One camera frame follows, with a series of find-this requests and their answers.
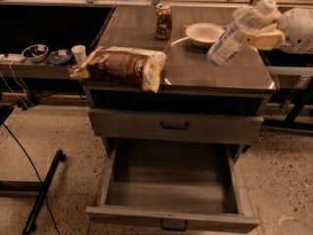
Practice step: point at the white paper cup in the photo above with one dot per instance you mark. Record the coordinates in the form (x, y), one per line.
(79, 53)

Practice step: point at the white bowl with dark inside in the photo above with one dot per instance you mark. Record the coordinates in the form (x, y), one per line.
(35, 53)

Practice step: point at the dark blue bowl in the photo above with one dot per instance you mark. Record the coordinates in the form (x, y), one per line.
(60, 57)

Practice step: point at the grey drawer cabinet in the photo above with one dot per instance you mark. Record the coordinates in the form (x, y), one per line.
(189, 83)

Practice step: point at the white power strip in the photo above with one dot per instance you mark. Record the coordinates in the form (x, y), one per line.
(16, 58)

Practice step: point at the white paper bowl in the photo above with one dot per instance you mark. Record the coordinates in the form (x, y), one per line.
(204, 34)

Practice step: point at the clear plastic bottle white cap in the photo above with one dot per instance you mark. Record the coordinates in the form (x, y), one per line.
(238, 33)

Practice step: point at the open lower drawer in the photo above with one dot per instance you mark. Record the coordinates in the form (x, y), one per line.
(176, 186)

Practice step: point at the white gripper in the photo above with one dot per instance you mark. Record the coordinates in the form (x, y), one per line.
(299, 29)

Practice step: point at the closed upper drawer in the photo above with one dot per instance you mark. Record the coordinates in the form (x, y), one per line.
(174, 126)

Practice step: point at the grey side shelf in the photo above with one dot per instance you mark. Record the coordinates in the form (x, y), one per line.
(32, 70)

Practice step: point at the brown chips bag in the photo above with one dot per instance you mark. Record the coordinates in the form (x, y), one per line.
(138, 68)

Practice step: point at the black stand leg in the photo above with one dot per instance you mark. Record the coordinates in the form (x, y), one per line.
(43, 189)

